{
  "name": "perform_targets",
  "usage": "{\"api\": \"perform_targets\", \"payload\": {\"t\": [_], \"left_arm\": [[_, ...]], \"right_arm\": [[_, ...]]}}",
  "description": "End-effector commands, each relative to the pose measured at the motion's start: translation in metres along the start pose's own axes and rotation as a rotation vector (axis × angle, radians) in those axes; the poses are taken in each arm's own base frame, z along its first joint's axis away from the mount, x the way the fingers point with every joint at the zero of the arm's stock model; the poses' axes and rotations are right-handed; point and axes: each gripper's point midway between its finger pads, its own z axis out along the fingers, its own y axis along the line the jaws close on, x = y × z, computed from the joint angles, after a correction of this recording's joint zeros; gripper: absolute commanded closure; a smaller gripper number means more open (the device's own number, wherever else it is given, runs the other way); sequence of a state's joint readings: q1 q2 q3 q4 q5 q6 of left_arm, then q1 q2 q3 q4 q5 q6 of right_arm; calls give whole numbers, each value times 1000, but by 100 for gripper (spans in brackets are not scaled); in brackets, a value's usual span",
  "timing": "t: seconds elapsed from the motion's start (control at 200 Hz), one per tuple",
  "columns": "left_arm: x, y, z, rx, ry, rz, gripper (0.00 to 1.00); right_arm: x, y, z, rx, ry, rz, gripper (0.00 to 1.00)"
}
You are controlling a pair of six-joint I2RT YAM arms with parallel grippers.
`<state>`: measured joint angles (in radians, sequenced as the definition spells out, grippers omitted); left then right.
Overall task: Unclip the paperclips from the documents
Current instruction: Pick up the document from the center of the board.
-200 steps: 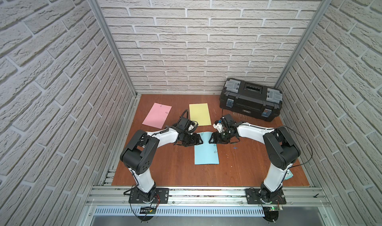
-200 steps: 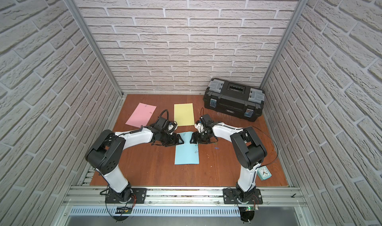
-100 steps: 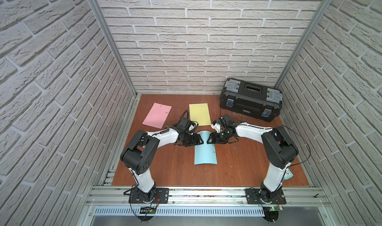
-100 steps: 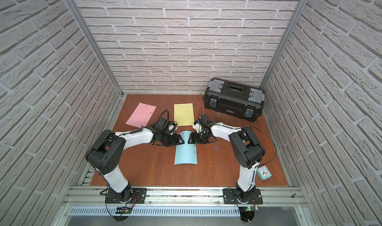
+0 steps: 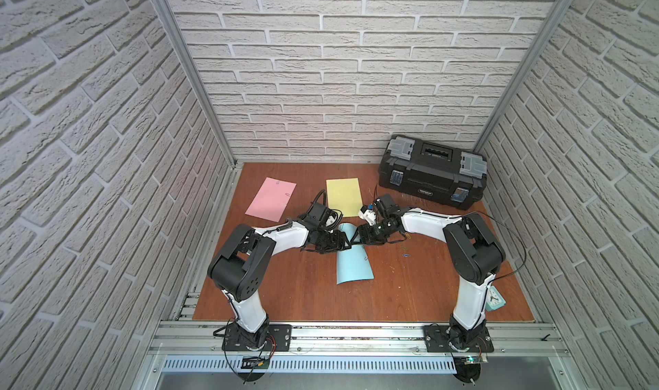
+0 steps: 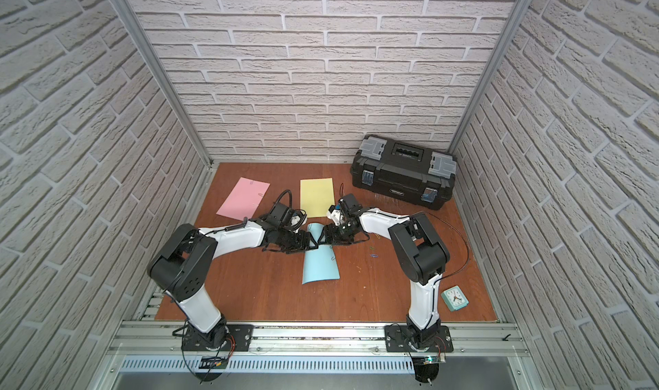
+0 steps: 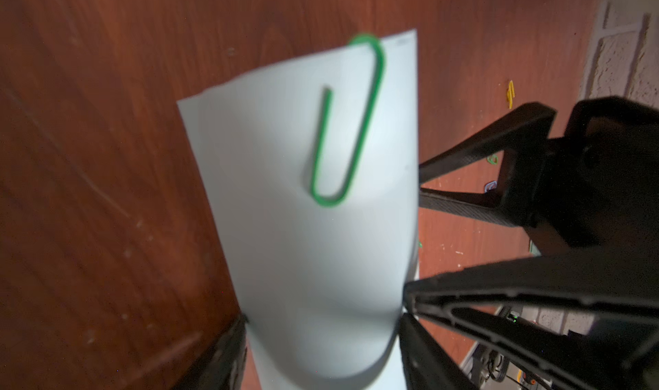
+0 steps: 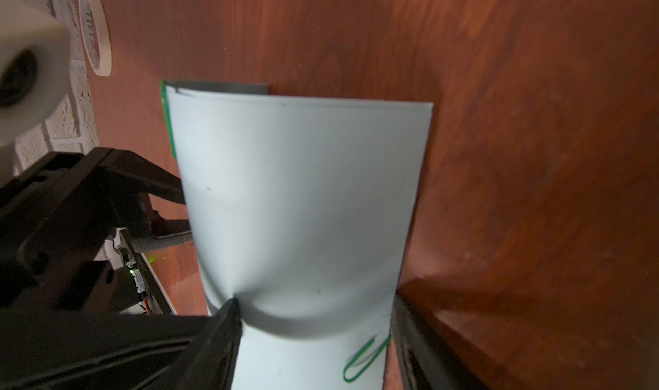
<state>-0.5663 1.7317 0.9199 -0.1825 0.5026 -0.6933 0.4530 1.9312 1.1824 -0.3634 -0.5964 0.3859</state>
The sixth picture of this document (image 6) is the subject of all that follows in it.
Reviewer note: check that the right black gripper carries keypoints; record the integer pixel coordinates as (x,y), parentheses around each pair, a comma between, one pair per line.
(330,231)

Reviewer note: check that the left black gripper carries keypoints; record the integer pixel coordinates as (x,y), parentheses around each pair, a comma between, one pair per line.
(296,239)

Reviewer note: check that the light blue paper sheet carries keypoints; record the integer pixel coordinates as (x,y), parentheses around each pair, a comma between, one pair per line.
(319,264)

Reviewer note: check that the yellow paper sheet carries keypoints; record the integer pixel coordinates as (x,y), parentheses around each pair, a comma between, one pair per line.
(316,197)

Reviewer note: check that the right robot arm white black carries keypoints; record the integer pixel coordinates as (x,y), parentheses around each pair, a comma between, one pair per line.
(421,254)

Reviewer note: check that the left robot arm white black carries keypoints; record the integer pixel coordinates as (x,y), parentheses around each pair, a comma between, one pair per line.
(187,258)

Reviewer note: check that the pink paper sheet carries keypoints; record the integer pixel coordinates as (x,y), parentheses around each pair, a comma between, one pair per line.
(244,199)

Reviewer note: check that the black plastic toolbox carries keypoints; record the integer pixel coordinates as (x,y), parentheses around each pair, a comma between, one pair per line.
(407,172)

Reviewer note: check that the small teal card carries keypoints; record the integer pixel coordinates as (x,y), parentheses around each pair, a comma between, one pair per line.
(454,298)

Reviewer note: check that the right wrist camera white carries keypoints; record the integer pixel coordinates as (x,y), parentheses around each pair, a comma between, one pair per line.
(335,214)

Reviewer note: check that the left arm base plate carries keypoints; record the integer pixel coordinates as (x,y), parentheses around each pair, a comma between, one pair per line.
(235,337)

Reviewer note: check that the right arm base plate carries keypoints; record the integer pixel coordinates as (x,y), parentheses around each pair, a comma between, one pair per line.
(403,338)

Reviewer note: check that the aluminium front rail frame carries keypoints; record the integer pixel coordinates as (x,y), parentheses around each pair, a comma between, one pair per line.
(309,347)

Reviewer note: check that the left corner aluminium post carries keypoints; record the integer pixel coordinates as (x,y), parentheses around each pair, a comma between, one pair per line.
(151,59)

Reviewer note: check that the corner aluminium post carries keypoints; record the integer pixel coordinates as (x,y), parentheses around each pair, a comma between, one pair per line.
(506,36)
(151,59)

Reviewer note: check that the right corner aluminium post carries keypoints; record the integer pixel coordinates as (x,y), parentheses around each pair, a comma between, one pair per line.
(506,36)

